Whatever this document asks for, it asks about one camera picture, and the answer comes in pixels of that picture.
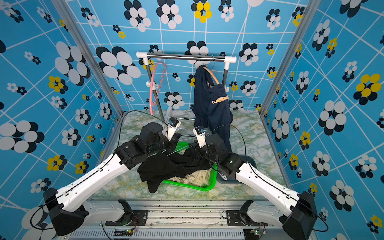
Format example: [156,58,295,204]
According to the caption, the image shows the beige shorts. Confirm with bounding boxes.
[180,169,211,187]

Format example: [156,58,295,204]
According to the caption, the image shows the black shorts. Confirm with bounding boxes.
[137,148,211,194]

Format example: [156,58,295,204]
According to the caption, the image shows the pink plastic hanger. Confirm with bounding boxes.
[146,59,167,120]

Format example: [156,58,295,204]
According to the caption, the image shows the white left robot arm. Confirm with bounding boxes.
[43,118,181,236]

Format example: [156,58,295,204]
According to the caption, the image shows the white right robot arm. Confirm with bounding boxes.
[188,134,318,240]

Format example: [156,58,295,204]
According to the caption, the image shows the navy blue shorts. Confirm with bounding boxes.
[192,65,233,152]

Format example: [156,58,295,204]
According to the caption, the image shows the wooden hanger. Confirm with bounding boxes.
[203,55,219,84]

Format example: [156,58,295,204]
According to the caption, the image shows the green plastic basket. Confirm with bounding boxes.
[163,142,217,192]

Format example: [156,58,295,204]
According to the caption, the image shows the dark teal plastic bin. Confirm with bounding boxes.
[216,155,258,184]

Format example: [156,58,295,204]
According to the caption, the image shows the wooden clothespin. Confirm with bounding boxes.
[212,96,229,104]

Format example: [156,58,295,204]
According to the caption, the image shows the white metal clothes rack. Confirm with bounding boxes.
[136,51,238,139]

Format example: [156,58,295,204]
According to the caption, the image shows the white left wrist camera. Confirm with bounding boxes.
[163,117,181,141]

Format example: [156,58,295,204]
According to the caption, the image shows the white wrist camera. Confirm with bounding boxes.
[163,117,181,141]
[193,126,206,149]

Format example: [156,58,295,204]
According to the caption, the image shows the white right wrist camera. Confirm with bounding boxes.
[193,126,206,149]

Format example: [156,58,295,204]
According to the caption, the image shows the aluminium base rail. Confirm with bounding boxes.
[68,200,290,240]

